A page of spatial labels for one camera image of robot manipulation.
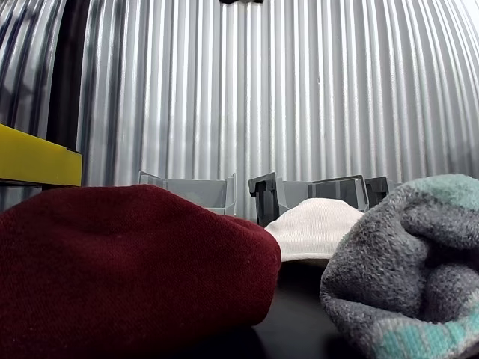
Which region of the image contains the dark red sock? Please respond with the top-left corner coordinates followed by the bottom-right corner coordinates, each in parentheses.
top-left (0, 183), bottom-right (282, 359)

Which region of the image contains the black shelf rack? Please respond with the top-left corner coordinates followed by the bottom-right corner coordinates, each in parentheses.
top-left (0, 0), bottom-right (93, 190)

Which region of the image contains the grey and teal sock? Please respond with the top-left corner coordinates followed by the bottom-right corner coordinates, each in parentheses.
top-left (320, 174), bottom-right (479, 359)

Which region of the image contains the white sock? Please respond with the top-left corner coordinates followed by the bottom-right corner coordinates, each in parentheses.
top-left (263, 197), bottom-right (366, 263)

